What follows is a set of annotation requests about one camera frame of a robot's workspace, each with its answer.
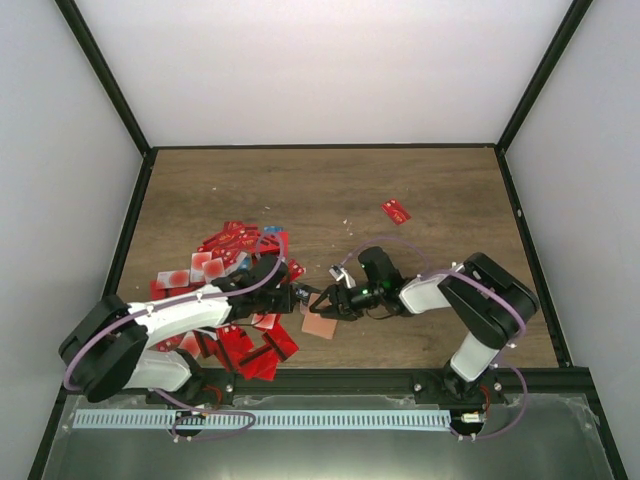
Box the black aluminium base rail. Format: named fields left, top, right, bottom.
left=144, top=367, right=591, bottom=406

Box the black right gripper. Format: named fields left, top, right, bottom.
left=310, top=282, right=384, bottom=322

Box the black enclosure frame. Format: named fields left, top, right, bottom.
left=28, top=1, right=628, bottom=479

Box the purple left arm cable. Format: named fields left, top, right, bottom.
left=64, top=230, right=290, bottom=444

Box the light blue slotted cable duct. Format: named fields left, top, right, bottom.
left=72, top=409, right=451, bottom=432

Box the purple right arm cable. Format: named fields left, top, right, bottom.
left=334, top=235, right=529, bottom=441

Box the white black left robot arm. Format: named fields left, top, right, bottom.
left=59, top=255, right=295, bottom=404

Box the lone red VIP card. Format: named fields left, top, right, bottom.
left=381, top=198, right=411, bottom=225

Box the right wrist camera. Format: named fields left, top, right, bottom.
left=329, top=264, right=356, bottom=289

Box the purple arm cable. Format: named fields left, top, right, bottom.
left=334, top=235, right=529, bottom=441
left=64, top=230, right=290, bottom=444

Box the black card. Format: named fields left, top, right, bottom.
left=293, top=283, right=321, bottom=305

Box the blue card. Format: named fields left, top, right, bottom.
left=263, top=225, right=284, bottom=233

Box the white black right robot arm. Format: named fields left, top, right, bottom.
left=309, top=246, right=540, bottom=403

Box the pile of red cards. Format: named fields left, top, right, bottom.
left=150, top=221, right=305, bottom=381

